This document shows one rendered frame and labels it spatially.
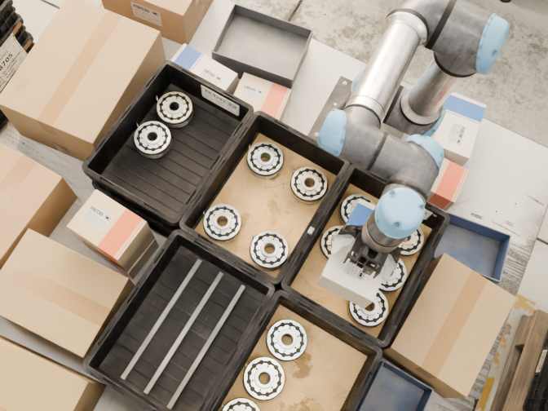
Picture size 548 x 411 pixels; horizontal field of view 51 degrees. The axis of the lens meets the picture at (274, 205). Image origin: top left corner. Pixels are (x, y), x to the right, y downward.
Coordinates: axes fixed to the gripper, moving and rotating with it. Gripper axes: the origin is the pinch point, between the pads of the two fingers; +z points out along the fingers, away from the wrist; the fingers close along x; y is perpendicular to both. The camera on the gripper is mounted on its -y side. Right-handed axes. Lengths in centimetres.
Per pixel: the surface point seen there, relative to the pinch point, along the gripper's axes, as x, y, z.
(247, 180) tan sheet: -35.3, -12.7, 27.9
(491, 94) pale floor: 32, -137, 112
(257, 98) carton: -46, -40, 34
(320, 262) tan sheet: -6.8, -1.1, 27.8
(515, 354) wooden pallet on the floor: 81, -26, 109
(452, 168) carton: 16, -48, 34
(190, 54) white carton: -71, -43, 32
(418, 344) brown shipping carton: 24.5, 7.4, 24.7
